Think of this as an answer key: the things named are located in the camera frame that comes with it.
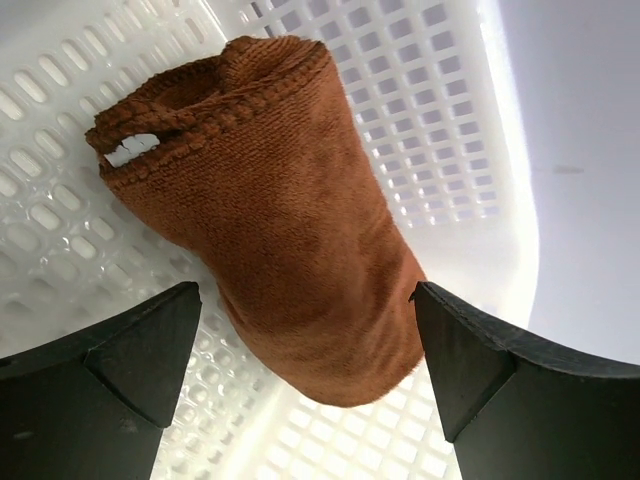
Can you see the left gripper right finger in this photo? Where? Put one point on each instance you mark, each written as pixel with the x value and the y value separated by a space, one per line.
pixel 518 406

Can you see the brown microfiber towel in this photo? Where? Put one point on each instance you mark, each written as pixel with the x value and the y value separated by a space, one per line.
pixel 251 161

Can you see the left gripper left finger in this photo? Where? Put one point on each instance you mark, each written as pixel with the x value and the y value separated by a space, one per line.
pixel 94 404

